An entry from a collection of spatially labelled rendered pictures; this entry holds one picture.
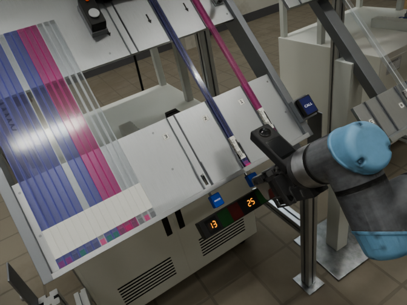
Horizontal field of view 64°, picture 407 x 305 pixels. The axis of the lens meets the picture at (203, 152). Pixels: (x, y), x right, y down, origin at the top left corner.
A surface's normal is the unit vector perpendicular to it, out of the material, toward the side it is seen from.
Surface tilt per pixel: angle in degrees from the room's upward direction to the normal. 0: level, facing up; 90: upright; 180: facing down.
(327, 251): 0
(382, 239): 63
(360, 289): 0
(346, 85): 90
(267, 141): 17
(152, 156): 47
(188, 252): 90
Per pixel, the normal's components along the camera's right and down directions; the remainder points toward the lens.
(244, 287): -0.18, -0.81
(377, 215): -0.27, -0.04
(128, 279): 0.51, 0.40
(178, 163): 0.26, -0.26
